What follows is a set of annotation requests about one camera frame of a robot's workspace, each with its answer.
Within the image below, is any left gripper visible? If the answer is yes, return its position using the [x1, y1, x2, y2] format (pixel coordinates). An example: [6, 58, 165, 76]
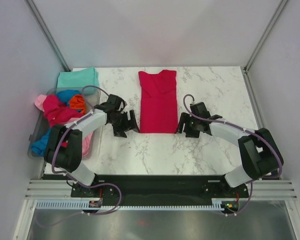
[109, 110, 140, 138]

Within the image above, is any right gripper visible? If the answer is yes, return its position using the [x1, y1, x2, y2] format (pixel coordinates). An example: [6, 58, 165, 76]
[174, 112, 200, 139]

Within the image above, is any crimson t shirt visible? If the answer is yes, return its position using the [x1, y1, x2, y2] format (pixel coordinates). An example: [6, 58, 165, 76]
[42, 95, 83, 127]
[138, 69, 178, 134]

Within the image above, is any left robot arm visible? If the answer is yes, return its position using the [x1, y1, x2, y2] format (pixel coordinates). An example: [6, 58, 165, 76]
[44, 94, 140, 197]

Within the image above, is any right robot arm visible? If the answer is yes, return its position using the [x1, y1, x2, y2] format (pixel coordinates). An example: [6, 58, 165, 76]
[176, 102, 284, 197]

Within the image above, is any orange t shirt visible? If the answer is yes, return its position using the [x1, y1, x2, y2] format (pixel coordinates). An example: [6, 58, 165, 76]
[68, 94, 86, 114]

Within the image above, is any teal folded t shirt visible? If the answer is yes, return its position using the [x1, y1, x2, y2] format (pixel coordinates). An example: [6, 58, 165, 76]
[56, 67, 100, 93]

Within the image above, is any light pink t shirt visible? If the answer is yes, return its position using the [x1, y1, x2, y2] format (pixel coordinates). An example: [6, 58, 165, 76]
[34, 93, 94, 158]

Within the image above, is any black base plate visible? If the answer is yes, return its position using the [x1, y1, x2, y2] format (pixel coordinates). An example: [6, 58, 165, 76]
[71, 175, 249, 206]

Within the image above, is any aluminium frame rail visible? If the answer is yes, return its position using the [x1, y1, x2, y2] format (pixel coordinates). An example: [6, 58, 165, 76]
[242, 67, 282, 180]

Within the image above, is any right aluminium frame post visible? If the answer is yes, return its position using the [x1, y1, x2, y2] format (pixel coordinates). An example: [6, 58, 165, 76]
[242, 0, 290, 75]

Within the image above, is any aluminium frame post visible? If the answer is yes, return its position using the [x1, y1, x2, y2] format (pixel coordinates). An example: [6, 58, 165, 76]
[242, 0, 290, 75]
[24, 0, 71, 72]

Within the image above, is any white cable duct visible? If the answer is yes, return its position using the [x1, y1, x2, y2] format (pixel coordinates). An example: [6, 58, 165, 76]
[35, 199, 226, 211]

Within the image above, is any left aluminium frame post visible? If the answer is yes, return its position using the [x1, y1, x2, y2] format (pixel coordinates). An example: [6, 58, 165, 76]
[24, 0, 71, 72]

